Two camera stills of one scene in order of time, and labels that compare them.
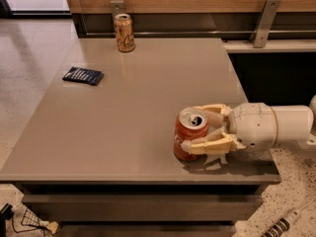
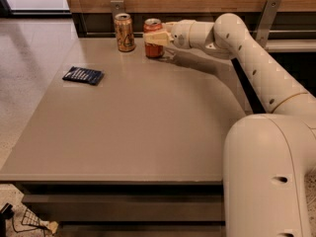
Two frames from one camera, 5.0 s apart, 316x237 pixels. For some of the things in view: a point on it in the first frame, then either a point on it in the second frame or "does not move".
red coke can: (190, 124) to (152, 49)
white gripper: (253, 123) to (180, 34)
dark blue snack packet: (83, 75) does not move
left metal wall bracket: (118, 7) does not move
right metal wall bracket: (260, 34) does not move
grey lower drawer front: (145, 230) does not move
